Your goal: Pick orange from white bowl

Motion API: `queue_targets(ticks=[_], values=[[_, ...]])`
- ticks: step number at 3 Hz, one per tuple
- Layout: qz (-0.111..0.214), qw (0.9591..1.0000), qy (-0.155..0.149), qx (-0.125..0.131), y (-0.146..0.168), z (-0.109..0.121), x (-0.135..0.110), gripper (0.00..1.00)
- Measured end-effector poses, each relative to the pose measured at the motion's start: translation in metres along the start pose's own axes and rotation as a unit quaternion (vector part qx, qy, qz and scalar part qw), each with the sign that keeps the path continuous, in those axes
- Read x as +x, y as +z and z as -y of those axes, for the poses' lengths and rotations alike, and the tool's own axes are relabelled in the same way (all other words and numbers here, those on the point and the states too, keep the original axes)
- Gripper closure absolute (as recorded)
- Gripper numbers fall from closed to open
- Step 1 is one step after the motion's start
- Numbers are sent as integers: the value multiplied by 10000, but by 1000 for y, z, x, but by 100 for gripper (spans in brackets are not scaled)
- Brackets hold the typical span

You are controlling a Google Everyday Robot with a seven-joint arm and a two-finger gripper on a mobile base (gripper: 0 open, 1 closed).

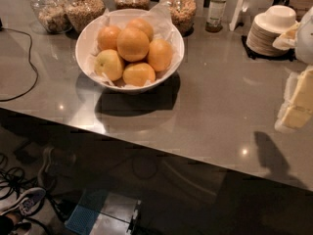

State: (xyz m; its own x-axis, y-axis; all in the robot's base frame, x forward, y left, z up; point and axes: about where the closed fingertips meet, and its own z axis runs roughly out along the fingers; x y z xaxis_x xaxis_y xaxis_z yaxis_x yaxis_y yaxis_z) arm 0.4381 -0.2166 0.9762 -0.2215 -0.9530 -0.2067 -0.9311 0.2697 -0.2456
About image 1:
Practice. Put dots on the left glass cereal jar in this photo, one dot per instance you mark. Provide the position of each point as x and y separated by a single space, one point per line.
52 15

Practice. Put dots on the stack of paper bowls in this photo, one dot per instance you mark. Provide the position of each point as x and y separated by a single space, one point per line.
280 17

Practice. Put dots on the blue and grey floor box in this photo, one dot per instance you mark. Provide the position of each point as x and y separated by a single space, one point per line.
104 213

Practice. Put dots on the grey sneaker on floor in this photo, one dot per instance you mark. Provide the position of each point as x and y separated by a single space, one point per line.
25 204

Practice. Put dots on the white paper bowl liner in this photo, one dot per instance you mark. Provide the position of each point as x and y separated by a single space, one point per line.
162 22

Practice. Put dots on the black tray under plates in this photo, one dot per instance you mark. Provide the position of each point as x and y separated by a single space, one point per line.
289 56

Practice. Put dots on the stack of paper plates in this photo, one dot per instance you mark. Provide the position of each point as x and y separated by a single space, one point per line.
260 38

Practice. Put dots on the front left yellowish orange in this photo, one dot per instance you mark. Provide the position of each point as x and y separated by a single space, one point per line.
110 64

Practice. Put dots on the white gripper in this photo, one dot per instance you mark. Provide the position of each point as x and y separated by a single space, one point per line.
305 41

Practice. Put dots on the white ceramic bowl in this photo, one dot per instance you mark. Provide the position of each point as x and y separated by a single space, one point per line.
85 39

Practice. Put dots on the white board leaning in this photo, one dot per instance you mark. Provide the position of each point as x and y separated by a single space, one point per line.
236 17

